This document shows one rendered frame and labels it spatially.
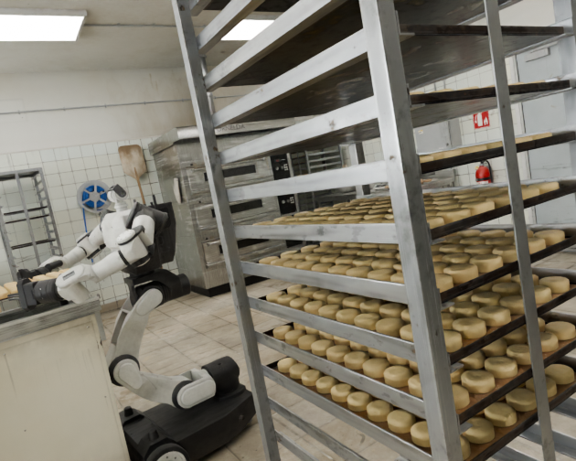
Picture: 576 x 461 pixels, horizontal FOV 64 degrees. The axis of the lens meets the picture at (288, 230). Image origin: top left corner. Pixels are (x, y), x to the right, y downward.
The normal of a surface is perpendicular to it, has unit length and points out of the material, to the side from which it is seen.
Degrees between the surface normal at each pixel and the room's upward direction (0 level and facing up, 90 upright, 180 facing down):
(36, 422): 90
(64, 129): 90
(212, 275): 91
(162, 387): 90
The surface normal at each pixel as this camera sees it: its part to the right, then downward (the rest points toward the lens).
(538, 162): -0.83, 0.22
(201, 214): 0.52, 0.00
